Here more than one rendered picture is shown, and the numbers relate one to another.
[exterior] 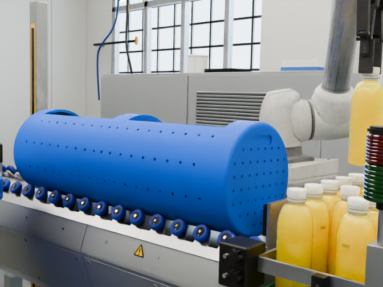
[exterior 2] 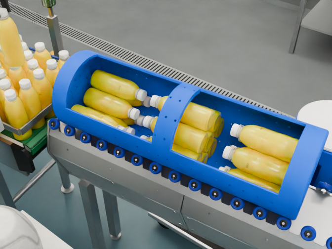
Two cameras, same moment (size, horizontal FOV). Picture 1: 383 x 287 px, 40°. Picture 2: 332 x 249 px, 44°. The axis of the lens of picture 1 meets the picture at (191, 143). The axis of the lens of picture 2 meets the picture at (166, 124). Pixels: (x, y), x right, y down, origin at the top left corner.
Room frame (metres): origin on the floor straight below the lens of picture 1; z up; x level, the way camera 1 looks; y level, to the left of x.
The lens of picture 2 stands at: (2.51, -0.08, 2.02)
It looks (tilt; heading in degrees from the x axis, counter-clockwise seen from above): 43 degrees down; 169
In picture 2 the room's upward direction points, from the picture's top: straight up
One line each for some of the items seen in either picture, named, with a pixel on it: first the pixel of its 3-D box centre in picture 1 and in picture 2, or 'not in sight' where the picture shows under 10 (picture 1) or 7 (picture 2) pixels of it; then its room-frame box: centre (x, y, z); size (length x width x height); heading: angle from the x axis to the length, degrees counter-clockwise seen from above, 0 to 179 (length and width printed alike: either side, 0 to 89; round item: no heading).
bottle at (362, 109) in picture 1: (367, 119); (9, 39); (1.14, -0.38, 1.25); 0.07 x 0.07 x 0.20
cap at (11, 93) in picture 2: (356, 177); (10, 94); (1.26, -0.41, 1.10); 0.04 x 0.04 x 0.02
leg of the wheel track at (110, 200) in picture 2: not in sight; (110, 202); (1.21, -0.11, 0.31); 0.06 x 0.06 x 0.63; 50
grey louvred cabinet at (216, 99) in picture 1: (210, 172); not in sight; (3.82, -0.14, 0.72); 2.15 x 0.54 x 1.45; 44
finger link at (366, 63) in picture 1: (366, 56); (4, 1); (1.12, -0.37, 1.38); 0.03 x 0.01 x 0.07; 50
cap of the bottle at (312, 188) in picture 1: (313, 188); (51, 63); (1.09, -0.26, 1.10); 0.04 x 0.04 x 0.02
